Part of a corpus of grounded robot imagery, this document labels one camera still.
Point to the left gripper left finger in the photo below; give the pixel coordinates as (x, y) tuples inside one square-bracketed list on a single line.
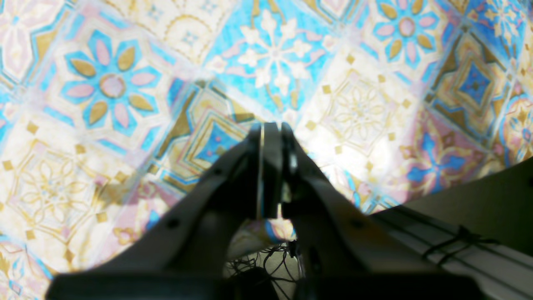
[(182, 256)]

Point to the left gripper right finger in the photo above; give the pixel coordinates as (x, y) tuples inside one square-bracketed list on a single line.
[(344, 254)]

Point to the patterned blue tablecloth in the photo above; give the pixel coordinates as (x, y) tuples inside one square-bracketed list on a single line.
[(112, 109)]

